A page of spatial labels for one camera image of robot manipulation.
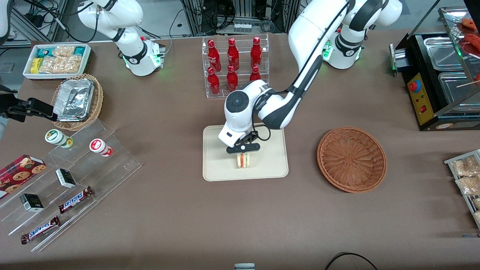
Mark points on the red lid snack cup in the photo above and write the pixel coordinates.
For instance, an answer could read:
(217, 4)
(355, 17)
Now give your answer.
(98, 145)

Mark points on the red cola bottle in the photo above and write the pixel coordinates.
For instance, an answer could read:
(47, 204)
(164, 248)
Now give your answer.
(255, 74)
(233, 55)
(256, 53)
(232, 79)
(213, 56)
(213, 83)

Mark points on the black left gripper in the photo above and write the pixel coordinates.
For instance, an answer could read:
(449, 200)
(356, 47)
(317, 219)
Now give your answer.
(249, 139)

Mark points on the clear acrylic bottle rack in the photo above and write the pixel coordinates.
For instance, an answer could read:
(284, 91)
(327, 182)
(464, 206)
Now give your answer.
(210, 95)

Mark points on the white power strip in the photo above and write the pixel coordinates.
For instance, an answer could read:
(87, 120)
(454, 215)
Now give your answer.
(242, 27)

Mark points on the snickers chocolate bar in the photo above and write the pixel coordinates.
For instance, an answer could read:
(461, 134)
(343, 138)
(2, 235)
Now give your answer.
(75, 200)
(39, 230)

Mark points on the large clear cracker pack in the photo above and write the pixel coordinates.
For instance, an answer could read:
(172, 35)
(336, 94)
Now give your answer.
(62, 64)

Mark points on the light wicker basket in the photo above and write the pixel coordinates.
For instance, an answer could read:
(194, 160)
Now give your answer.
(96, 101)

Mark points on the black food warmer machine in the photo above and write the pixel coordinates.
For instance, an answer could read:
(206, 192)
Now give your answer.
(431, 116)

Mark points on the small clear cracker pack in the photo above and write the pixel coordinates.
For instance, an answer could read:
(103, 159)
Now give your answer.
(63, 51)

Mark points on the white plastic snack bin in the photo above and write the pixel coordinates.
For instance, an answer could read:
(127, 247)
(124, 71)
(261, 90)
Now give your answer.
(87, 65)

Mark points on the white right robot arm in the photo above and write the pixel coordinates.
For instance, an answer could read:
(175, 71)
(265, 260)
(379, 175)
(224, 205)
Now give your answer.
(139, 56)

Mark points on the yellow snack packet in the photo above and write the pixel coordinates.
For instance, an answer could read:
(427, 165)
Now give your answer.
(36, 66)

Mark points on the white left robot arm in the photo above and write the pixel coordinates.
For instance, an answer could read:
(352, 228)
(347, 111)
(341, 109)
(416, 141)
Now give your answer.
(311, 37)

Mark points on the aluminium foil container stack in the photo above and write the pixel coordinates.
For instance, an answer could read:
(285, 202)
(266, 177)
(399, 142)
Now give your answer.
(73, 100)

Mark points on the brown wicker basket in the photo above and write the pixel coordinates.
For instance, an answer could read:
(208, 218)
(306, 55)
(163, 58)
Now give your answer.
(352, 159)

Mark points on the clear bagged pastry pack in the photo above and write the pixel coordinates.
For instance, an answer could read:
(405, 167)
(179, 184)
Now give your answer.
(467, 165)
(469, 184)
(477, 203)
(477, 217)

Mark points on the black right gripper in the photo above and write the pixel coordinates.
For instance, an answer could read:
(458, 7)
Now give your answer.
(19, 110)

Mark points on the green lid snack cup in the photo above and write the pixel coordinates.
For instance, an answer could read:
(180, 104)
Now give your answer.
(55, 136)

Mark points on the cream plastic tray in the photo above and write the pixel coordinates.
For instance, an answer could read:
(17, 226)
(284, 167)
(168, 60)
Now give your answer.
(270, 161)

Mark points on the aluminium profile frame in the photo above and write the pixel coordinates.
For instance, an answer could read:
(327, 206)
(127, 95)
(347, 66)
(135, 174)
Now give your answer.
(195, 18)

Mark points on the triangular sandwich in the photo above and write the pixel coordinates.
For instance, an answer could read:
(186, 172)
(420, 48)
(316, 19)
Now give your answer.
(243, 162)

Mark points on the small black box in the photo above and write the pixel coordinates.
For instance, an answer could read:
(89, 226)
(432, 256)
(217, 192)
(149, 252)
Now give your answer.
(65, 178)
(32, 202)

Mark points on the clear acrylic stepped display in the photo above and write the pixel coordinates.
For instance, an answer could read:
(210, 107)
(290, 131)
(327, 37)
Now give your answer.
(112, 168)

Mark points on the red cookie box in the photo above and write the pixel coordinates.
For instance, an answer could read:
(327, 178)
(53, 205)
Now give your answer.
(18, 174)

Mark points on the small grey device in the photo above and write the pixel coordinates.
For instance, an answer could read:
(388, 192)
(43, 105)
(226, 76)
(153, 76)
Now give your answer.
(244, 266)

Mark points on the teal snack packet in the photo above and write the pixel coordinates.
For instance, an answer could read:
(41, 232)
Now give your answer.
(44, 52)
(79, 50)

